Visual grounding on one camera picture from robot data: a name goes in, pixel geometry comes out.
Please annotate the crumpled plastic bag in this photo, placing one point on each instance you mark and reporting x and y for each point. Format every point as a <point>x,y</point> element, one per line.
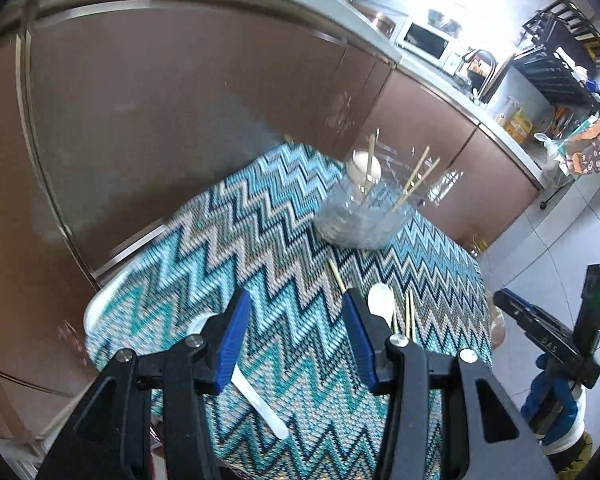
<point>552,157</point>

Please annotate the stacked steel bowls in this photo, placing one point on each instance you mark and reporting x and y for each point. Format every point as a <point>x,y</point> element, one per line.
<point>442,19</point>

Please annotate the person's right forearm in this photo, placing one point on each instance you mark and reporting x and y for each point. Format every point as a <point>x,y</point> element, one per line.
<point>572,442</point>

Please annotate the bamboo chopstick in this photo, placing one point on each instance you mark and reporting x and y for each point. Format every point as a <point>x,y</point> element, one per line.
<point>369,155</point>
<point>415,172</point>
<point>408,312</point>
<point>336,275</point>
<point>425,176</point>

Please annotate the dark kitchen faucet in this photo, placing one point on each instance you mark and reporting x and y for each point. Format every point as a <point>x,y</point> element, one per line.
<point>495,67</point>

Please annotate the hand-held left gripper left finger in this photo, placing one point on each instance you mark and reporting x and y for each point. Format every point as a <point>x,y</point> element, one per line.
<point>235,340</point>

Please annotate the lined trash bin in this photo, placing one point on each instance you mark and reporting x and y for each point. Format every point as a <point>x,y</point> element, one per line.
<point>496,325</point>

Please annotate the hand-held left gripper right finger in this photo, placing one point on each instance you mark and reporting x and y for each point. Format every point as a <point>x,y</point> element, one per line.
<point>357,340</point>

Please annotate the cooking oil bottle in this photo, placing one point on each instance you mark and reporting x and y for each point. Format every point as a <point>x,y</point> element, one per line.
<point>478,246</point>

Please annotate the white plastic spoon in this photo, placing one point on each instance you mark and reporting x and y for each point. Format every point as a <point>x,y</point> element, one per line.
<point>265,410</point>
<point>382,300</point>

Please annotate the floral hanging apron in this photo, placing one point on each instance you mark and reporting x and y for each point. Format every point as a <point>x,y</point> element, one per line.
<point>597,150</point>

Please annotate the white microwave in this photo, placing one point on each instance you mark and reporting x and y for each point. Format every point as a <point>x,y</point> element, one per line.
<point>425,40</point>

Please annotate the black tiered wall rack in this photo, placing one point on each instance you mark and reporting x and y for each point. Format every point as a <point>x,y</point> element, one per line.
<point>555,65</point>

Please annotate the zigzag patterned cloth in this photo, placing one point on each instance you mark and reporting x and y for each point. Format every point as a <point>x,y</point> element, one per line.
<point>280,260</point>

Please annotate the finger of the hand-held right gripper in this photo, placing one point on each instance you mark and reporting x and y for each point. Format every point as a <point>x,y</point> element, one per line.
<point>515,306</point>

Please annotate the person's right hand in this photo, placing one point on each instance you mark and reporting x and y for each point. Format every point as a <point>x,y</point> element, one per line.
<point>550,395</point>

